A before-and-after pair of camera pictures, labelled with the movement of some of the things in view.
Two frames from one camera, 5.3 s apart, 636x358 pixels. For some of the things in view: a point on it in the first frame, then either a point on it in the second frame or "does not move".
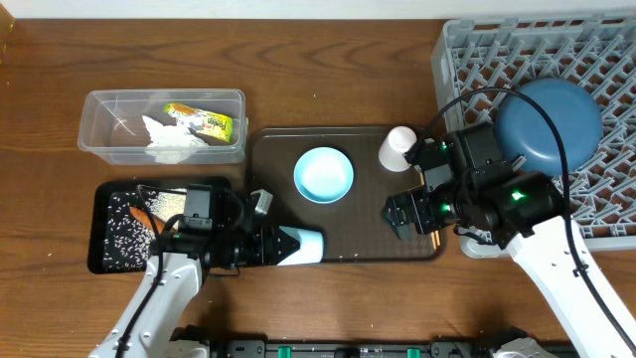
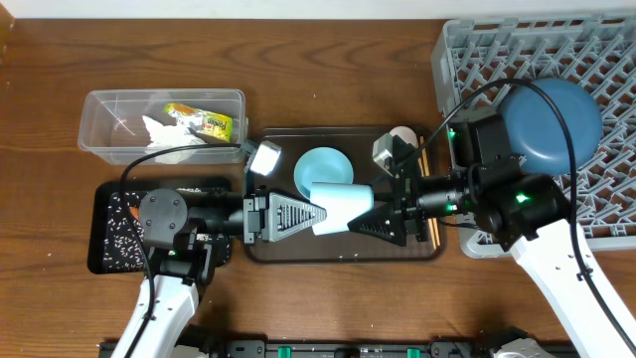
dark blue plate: x=527 y=136 does not move
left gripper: x=270 y=246 → x=263 y=215
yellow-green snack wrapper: x=205 y=123 does not move
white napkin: x=172 y=144 does not move
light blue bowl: x=323 y=175 does not move
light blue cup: x=312 y=246 → x=343 y=203
